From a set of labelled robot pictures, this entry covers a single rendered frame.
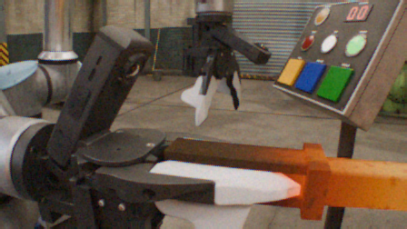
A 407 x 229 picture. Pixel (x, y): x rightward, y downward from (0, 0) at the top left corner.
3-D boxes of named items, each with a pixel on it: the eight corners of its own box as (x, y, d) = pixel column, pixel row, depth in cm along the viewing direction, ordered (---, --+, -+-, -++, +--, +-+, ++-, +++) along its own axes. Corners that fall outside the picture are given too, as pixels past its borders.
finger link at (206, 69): (204, 102, 54) (219, 62, 56) (213, 103, 53) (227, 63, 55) (193, 90, 50) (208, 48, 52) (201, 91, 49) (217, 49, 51)
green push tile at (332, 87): (334, 101, 53) (353, 68, 53) (315, 93, 61) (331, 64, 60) (340, 105, 54) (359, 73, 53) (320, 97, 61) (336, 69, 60)
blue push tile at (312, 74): (308, 92, 63) (324, 63, 62) (293, 86, 70) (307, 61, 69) (314, 95, 63) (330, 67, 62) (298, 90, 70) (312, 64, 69)
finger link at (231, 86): (223, 97, 68) (211, 67, 62) (246, 100, 65) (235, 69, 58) (217, 107, 66) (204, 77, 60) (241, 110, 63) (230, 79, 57)
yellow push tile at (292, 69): (289, 85, 72) (303, 60, 72) (276, 81, 80) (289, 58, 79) (294, 88, 73) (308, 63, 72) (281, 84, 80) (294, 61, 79)
